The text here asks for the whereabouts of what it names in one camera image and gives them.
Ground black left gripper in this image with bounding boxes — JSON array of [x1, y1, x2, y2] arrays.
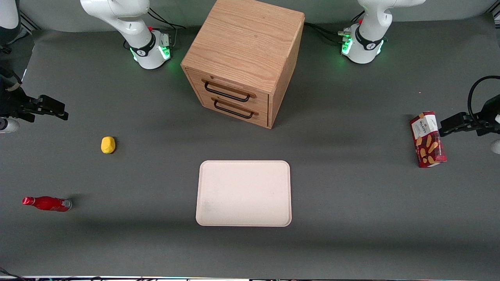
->
[[439, 95, 500, 137]]

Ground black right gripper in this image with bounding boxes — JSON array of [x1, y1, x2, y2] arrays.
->
[[0, 74, 69, 122]]

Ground red coke bottle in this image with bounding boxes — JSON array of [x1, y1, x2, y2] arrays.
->
[[22, 196, 73, 212]]

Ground cream rectangular tray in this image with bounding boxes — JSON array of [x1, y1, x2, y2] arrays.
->
[[195, 160, 293, 227]]

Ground red cookie box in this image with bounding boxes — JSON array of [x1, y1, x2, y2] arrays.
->
[[409, 111, 447, 168]]

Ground wooden drawer front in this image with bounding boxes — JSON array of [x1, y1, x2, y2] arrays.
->
[[186, 69, 270, 114], [194, 90, 269, 128]]

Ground wooden two-drawer cabinet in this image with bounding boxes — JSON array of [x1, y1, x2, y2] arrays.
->
[[180, 0, 306, 129]]

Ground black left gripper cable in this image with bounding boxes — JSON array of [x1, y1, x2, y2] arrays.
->
[[468, 76, 500, 121]]

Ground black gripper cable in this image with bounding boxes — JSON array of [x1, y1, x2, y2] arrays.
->
[[468, 76, 500, 121], [0, 66, 23, 92]]

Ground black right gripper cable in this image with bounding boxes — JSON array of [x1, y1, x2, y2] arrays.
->
[[0, 66, 23, 92]]

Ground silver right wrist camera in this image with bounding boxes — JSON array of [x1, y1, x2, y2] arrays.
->
[[0, 118, 20, 134]]

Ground black right arm base cable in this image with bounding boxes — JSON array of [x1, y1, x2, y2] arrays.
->
[[146, 7, 187, 49]]

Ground black arm base cable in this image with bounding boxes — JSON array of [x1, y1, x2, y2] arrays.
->
[[146, 7, 187, 49], [305, 11, 364, 43]]

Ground black left arm base cable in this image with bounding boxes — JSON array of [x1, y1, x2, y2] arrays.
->
[[305, 11, 364, 43]]

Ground black metal drawer handle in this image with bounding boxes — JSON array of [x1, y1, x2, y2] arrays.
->
[[202, 79, 257, 103], [211, 98, 259, 119]]

